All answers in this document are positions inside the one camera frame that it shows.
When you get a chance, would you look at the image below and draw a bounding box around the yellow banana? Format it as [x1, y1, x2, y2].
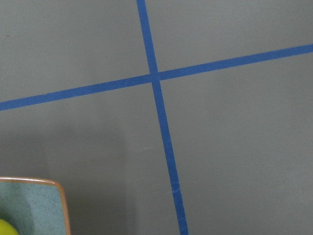
[0, 219, 19, 235]

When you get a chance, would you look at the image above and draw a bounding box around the grey square plate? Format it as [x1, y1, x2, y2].
[0, 176, 71, 235]

